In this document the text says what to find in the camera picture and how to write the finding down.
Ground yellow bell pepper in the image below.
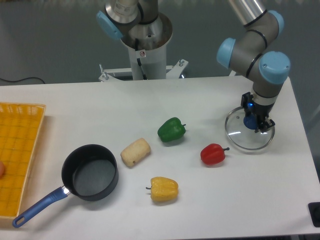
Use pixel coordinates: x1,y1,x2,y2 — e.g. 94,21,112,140
146,176,179,202

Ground black floor cable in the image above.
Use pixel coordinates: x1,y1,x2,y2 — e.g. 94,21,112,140
0,76,46,84

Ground red bell pepper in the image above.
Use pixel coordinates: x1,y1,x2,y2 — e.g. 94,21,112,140
200,143,230,166

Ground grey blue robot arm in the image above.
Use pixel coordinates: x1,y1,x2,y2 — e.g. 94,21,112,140
96,0,291,133

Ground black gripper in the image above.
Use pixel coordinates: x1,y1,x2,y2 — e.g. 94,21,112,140
249,102,275,133

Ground glass lid blue knob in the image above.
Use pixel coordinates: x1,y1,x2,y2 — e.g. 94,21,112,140
224,106,275,152

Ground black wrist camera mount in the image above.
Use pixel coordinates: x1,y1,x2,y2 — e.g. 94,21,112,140
241,92,254,110

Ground black device at edge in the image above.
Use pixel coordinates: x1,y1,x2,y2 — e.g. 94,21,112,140
308,202,320,228

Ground yellow plastic basket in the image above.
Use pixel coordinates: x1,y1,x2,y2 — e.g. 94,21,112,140
0,102,46,228

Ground beige bread roll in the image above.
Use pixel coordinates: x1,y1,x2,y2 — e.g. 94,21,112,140
120,138,151,168

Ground black saucepan blue handle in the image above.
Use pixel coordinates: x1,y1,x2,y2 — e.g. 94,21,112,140
12,144,119,228

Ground green bell pepper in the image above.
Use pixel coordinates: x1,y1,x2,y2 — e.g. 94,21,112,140
157,117,186,143

